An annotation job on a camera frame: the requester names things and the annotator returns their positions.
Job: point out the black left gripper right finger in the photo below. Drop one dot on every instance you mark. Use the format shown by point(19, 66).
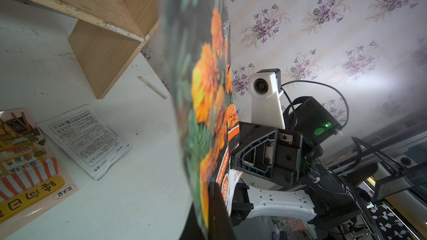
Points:
point(220, 227)

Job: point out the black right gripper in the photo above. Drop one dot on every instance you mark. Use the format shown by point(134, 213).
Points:
point(268, 153)

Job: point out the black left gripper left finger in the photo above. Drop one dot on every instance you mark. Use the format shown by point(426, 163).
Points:
point(191, 230)

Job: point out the white text seed bag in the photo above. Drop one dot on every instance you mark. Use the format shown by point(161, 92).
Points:
point(86, 139)

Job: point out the orange marigold seed bag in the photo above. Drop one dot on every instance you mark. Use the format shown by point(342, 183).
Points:
point(198, 60)

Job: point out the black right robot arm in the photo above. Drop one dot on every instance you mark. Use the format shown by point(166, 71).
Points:
point(320, 197)

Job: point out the wooden two-tier shelf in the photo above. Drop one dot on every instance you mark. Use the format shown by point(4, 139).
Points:
point(108, 35)

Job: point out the white stick on table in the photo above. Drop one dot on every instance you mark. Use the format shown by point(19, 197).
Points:
point(152, 87)

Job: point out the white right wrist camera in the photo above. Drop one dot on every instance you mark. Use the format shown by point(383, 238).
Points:
point(265, 91)

